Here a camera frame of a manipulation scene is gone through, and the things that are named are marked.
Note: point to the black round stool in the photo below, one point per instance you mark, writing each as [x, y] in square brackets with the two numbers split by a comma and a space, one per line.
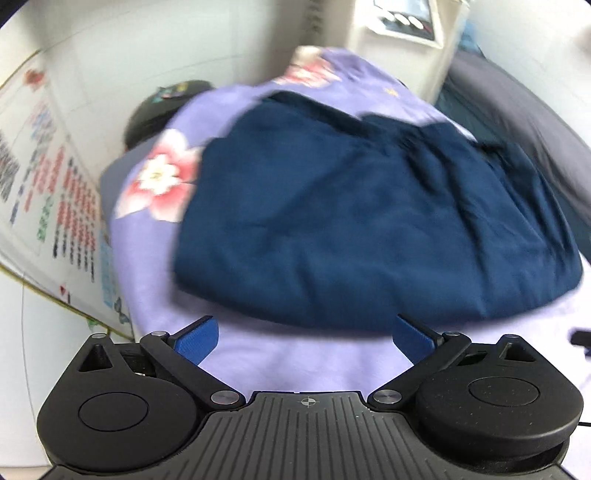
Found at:
[153, 113]

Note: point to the grey blanket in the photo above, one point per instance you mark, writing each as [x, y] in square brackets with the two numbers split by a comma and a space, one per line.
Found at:
[493, 105]

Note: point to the wall poster with text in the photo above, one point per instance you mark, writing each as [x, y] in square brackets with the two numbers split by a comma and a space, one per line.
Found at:
[52, 226]

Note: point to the lavender floral bed sheet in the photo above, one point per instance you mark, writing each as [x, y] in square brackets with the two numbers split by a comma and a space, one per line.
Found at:
[251, 355]

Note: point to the white appliance with control panel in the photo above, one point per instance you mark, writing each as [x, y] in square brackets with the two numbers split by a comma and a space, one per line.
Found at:
[413, 41]

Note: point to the navy blue padded jacket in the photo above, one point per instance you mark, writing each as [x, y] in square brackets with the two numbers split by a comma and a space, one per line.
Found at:
[308, 216]

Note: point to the teal bed cover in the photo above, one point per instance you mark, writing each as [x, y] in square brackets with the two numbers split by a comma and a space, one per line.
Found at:
[468, 40]

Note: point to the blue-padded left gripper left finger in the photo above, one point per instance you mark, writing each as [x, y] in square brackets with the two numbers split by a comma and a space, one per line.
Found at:
[178, 356]

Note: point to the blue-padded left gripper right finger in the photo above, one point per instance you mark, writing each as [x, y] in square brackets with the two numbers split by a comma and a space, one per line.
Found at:
[430, 353]

